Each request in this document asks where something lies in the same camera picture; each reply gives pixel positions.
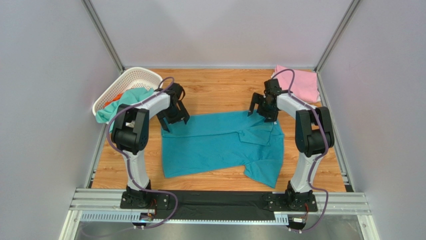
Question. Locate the light mint t shirt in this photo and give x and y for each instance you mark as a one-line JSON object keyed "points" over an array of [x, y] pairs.
{"points": [[129, 97]]}

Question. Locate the white plastic laundry basket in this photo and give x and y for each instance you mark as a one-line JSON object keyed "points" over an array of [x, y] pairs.
{"points": [[134, 77]]}

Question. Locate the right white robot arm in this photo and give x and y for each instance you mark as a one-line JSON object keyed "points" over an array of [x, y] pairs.
{"points": [[314, 134]]}

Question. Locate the aluminium frame rail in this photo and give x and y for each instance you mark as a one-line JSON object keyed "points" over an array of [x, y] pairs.
{"points": [[106, 214]]}

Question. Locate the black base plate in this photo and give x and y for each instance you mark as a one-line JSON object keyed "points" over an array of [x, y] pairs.
{"points": [[219, 205]]}

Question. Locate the teal t shirt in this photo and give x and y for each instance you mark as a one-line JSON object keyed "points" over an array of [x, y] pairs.
{"points": [[215, 141]]}

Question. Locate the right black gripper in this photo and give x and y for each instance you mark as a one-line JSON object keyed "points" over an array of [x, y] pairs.
{"points": [[260, 108]]}

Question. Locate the orange garment in basket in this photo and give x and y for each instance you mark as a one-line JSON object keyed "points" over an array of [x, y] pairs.
{"points": [[116, 98]]}

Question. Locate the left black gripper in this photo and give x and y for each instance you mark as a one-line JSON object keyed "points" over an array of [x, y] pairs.
{"points": [[182, 114]]}

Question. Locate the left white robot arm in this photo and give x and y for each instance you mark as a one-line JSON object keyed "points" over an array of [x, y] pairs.
{"points": [[130, 134]]}

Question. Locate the folded pink t shirt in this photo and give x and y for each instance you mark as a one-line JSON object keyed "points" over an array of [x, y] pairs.
{"points": [[301, 83]]}

